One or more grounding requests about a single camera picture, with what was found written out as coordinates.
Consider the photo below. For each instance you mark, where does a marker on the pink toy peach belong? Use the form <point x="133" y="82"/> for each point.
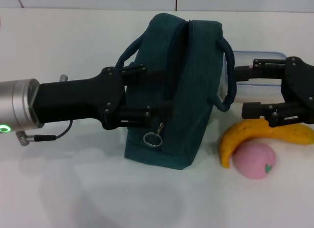
<point x="252" y="161"/>

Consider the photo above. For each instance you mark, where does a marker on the yellow banana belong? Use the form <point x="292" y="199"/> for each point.
<point x="247" y="130"/>

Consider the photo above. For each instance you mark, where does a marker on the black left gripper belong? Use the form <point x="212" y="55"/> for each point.
<point x="73" y="100"/>

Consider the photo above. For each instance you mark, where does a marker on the dark teal fabric lunch bag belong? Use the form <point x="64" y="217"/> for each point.
<point x="189" y="95"/>

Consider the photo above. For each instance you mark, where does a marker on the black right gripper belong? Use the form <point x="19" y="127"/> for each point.
<point x="299" y="85"/>

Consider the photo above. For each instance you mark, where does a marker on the clear plastic box blue lid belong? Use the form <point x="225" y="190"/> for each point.
<point x="260" y="90"/>

